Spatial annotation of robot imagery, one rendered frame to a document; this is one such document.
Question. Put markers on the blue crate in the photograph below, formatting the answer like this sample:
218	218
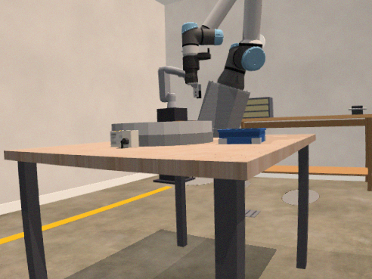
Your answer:
242	136

